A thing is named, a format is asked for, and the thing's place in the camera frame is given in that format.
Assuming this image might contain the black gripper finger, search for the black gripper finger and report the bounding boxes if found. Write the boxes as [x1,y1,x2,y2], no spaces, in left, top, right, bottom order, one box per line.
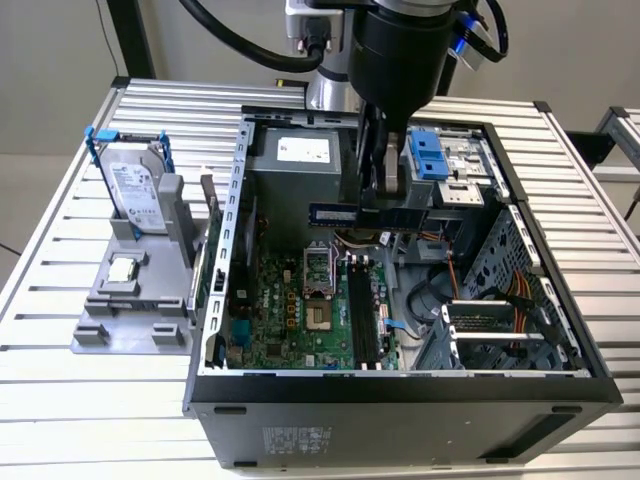
[379,130,409,201]
[355,104,396,229]

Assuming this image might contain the black RAM slot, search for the black RAM slot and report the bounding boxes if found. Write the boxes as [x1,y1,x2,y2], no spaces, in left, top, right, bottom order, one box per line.
[348,255,361,370]
[360,255,376,370]
[353,255,367,370]

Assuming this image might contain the blue plastic drive latch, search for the blue plastic drive latch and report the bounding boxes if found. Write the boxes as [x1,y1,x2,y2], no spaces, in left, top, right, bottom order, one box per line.
[407,129,447,182]

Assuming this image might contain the grey power supply unit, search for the grey power supply unit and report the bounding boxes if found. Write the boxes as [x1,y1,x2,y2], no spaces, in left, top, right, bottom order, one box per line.
[243,127,361,251]

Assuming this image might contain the metal socket cover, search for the metal socket cover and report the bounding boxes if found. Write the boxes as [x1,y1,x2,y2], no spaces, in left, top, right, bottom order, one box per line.
[302,239,336,299]

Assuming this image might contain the black case fan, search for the black case fan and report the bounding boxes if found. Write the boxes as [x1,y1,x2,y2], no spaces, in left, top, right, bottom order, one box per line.
[234,197,261,281]

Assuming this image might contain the CPU socket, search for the CPU socket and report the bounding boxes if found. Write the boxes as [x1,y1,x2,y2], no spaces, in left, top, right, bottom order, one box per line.
[303,298,335,332]

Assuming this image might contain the perforated metal disk bay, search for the perforated metal disk bay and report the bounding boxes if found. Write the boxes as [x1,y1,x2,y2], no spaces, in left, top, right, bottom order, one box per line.
[414,298,576,374]

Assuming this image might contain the green motherboard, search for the green motherboard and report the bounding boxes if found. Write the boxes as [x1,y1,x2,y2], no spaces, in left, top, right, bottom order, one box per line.
[224,247,402,372]

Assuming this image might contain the teal board connector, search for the teal board connector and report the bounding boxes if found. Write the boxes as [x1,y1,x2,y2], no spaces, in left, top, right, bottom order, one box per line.
[230,320,252,348]

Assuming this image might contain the small aluminium slat table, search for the small aluminium slat table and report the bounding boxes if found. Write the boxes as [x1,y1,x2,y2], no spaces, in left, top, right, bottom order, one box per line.
[592,105,640,184]

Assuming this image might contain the hard disk in blue carrier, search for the hard disk in blue carrier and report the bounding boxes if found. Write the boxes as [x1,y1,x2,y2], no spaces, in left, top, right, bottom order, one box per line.
[83,124,175,236]

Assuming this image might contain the grey parts rack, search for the grey parts rack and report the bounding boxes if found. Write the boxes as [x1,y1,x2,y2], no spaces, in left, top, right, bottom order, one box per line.
[70,172,214,356]

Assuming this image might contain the black PC case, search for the black PC case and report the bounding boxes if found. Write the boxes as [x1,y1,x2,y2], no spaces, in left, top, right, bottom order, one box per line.
[180,102,625,471]

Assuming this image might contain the silver CPU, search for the silver CPU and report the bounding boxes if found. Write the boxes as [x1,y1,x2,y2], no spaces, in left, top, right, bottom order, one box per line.
[108,256,138,283]

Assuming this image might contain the silver camera in black bracket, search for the silver camera in black bracket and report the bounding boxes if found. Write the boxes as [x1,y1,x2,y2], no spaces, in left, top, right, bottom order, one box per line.
[449,9,489,72]

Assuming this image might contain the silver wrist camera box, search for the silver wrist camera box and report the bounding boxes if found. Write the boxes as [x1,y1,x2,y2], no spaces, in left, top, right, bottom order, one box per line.
[284,0,347,69]

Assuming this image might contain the thin black camera cable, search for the thin black camera cable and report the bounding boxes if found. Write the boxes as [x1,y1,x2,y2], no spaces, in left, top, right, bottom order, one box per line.
[452,0,512,66]

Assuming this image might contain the locking lever wire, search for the locking lever wire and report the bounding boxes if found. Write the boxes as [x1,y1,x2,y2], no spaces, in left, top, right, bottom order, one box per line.
[331,247,346,296]

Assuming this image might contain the thick black camera cable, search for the thick black camera cable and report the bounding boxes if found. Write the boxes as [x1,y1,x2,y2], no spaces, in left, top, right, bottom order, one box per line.
[178,0,334,74]

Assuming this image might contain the orange wire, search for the orange wire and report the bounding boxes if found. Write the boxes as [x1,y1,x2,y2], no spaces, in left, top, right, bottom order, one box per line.
[446,251,462,303]

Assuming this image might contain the black looped cable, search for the black looped cable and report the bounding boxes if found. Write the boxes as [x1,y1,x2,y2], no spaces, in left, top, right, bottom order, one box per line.
[405,276,447,334]

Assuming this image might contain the red yellow power wire bundle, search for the red yellow power wire bundle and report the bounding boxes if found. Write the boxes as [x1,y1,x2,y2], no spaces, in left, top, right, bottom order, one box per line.
[505,271,535,335]

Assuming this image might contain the black table connector bracket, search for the black table connector bracket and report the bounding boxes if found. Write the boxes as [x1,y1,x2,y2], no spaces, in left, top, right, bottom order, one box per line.
[564,130,617,166]

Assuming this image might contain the thin black wall cable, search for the thin black wall cable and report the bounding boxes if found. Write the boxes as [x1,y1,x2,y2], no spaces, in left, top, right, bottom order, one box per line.
[96,0,122,76]

